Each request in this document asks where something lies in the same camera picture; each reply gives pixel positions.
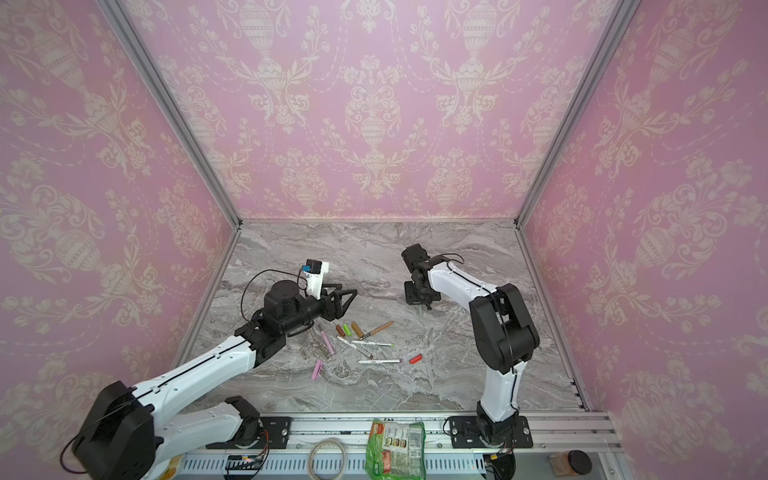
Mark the pink pen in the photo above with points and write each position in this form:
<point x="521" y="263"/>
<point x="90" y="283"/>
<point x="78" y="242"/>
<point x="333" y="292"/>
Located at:
<point x="327" y="343"/>

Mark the tan brown pen cap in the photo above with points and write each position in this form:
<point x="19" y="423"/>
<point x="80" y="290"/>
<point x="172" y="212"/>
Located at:
<point x="358" y="331"/>

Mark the aluminium front rail frame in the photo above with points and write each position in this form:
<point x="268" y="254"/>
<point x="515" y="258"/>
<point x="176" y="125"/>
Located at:
<point x="333" y="446"/>

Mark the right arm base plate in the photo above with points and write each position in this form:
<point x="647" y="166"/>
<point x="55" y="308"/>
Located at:
<point x="468" y="432"/>

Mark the brown jar black lid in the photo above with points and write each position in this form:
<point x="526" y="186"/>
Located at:
<point x="570" y="464"/>

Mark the white marker black tip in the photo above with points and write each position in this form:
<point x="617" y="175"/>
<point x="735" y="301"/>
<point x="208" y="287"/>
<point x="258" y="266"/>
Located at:
<point x="357" y="348"/>

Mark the green snack bag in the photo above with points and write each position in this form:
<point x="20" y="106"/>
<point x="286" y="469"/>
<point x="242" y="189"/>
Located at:
<point x="396" y="450"/>

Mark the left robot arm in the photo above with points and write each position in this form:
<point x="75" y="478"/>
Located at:
<point x="133" y="432"/>

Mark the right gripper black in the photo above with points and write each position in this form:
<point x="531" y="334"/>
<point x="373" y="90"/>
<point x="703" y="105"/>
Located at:
<point x="412" y="299"/>

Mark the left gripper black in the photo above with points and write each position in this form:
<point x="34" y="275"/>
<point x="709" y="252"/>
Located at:
<point x="338" y="311"/>

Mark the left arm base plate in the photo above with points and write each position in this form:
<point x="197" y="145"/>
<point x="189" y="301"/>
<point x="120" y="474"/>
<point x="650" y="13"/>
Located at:
<point x="271" y="431"/>

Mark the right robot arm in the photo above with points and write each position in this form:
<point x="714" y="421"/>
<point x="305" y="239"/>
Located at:
<point x="504" y="333"/>

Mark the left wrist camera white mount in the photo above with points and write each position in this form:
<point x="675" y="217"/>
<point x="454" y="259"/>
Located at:
<point x="315" y="271"/>

